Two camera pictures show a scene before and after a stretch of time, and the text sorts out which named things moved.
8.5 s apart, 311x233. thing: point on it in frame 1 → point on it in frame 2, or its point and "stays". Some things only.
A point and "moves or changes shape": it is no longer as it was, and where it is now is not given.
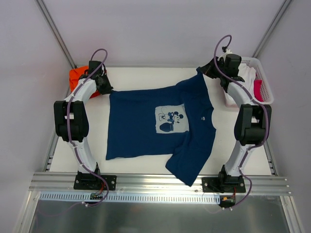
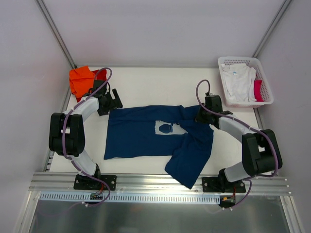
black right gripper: x=209 y=68 → x=201 y=115
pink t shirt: x=257 y=88 stays
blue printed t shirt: x=176 y=121 moves or changes shape
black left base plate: x=88 y=180 stays
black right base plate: x=223 y=184 stays
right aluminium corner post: x=284 y=7 stays
